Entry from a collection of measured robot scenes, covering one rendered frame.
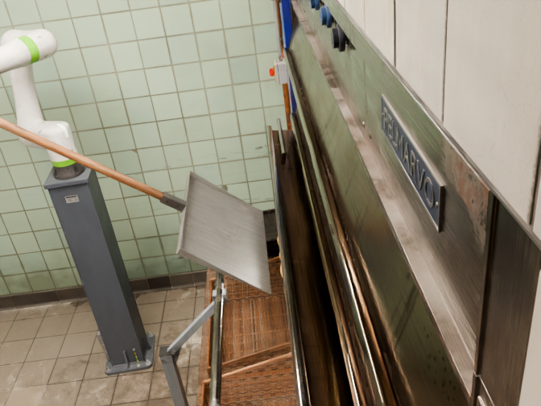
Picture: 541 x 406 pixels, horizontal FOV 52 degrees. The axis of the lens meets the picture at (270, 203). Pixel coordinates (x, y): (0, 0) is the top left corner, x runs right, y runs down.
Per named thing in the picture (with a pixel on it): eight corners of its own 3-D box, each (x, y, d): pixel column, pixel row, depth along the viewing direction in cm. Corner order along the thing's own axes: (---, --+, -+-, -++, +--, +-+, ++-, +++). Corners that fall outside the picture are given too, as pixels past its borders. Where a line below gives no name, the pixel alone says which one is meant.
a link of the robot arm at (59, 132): (62, 153, 270) (49, 116, 261) (85, 156, 263) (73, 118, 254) (41, 165, 260) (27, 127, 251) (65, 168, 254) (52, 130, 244)
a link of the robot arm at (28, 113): (36, 142, 273) (15, 28, 254) (59, 145, 266) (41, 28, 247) (14, 149, 262) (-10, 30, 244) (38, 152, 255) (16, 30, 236)
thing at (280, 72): (289, 76, 282) (287, 56, 277) (291, 83, 274) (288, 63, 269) (274, 78, 282) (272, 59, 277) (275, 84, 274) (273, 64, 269)
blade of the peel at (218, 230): (175, 254, 181) (179, 248, 179) (187, 176, 228) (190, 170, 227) (270, 295, 192) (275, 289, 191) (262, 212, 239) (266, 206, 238)
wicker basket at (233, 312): (315, 292, 264) (311, 243, 251) (335, 383, 216) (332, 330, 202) (212, 304, 264) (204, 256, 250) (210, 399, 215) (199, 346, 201)
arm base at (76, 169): (62, 158, 280) (58, 147, 277) (91, 153, 281) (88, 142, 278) (50, 182, 257) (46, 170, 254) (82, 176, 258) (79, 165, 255)
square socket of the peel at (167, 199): (158, 202, 200) (163, 195, 198) (160, 197, 203) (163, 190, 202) (182, 213, 203) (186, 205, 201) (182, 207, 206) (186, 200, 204)
